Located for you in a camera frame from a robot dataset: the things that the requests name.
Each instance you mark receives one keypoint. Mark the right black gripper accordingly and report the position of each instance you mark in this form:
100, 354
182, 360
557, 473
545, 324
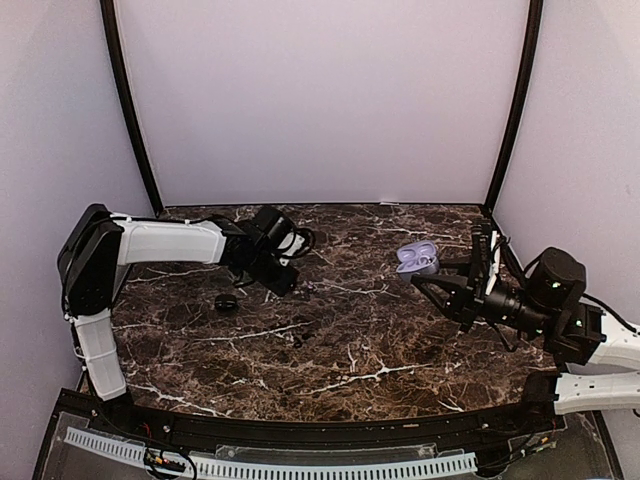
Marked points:
466, 300

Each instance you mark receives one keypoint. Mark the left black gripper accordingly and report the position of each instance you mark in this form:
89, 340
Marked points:
282, 285

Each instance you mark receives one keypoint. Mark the purple earbud charging case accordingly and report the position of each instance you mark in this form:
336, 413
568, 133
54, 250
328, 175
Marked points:
417, 259

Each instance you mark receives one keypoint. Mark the black earbud charging case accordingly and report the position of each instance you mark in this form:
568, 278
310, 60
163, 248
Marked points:
225, 303

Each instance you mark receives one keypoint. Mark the black wireless earbud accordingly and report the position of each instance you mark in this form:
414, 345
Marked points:
300, 340

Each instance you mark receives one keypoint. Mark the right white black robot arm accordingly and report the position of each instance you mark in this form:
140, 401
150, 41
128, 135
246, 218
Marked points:
595, 351

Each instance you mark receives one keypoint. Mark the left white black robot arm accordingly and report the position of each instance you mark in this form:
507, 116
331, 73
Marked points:
258, 250

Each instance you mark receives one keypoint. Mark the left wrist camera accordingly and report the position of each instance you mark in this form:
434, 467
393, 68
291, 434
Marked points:
297, 244

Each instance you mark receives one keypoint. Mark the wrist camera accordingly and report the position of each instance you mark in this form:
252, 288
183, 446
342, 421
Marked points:
497, 240
297, 244

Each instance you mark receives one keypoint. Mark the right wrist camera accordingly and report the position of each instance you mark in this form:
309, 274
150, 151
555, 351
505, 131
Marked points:
497, 240

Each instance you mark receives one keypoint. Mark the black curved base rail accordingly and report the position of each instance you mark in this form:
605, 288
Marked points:
483, 428

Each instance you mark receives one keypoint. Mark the white slotted cable duct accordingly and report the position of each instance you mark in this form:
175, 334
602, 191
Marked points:
234, 462

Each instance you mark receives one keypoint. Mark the right black frame post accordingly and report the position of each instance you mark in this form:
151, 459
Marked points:
521, 88

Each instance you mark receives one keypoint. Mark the black frame post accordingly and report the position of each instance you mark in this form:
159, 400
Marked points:
521, 88
128, 109

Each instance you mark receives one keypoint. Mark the left black frame post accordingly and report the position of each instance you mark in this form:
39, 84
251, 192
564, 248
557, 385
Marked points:
128, 109

